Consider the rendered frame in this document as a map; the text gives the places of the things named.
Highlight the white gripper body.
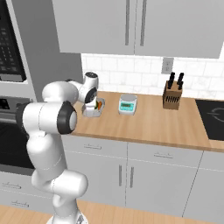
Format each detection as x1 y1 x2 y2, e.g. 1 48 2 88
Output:
81 101 96 117

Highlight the clear container with carrot and lime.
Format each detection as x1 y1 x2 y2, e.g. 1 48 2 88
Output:
92 98 106 118

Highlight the white teal kitchen scale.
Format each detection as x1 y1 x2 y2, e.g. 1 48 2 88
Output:
117 94 138 116

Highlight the grey drawer front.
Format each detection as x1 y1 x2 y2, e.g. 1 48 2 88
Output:
61 135 129 160
126 142 205 171

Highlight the grey lower cupboard door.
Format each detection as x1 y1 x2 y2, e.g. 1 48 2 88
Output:
125 158 203 219
64 150 128 208

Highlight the grey cupboard door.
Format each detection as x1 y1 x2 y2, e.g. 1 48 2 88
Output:
52 0 137 56
64 150 128 208
134 0 224 60
125 158 203 219

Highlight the grey tall oven housing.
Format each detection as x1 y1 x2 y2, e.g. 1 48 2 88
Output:
6 0 84 102

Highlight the black steel oven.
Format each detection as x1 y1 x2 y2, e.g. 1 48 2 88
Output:
0 95 37 177

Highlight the wooden knife block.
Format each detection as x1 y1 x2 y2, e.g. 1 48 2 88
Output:
162 80 184 111

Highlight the grey upper cupboard door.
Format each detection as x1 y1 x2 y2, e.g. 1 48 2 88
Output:
52 0 137 56
134 0 224 60

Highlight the grey drawer under oven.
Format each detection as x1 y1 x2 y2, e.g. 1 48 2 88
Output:
0 171 38 196
0 189 55 215

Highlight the black microwave oven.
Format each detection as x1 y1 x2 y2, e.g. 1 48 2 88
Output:
0 0 28 83

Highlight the black hob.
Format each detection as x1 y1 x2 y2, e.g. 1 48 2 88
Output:
194 99 224 142

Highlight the grey cabinet under hob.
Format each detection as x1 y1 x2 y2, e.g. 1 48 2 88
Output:
183 150 224 224

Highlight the grey drawer handle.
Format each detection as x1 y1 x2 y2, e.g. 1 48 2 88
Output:
153 152 174 159
10 199 31 208
83 143 102 151
2 181 22 190

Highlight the grey lower cupboard handle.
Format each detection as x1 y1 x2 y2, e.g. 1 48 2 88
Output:
129 166 136 189
117 164 123 187

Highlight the grey cupboard handle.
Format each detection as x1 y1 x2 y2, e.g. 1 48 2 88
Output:
129 166 136 189
117 164 123 187
124 0 130 46
139 0 148 47

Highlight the grey wall outlet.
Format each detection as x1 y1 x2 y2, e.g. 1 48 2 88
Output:
161 57 175 75

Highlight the grey upper cupboard handle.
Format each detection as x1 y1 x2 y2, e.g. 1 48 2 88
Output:
124 0 130 46
139 0 148 47

